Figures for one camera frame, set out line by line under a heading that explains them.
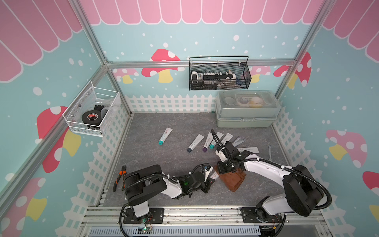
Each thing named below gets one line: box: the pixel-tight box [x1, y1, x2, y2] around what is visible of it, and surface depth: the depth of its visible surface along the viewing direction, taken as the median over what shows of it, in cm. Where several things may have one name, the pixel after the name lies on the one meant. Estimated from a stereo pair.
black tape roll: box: [81, 110, 102, 126], surface depth 71 cm
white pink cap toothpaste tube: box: [209, 170, 220, 180], surface depth 87 cm
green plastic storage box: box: [214, 89, 281, 128], surface depth 104 cm
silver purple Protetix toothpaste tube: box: [231, 135, 246, 148], surface depth 104 cm
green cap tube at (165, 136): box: [157, 127, 174, 146], surface depth 107 cm
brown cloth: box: [214, 164, 247, 193], surface depth 84 cm
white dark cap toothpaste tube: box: [186, 133, 205, 153], surface depth 103 cm
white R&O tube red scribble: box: [221, 132, 234, 146], surface depth 107 cm
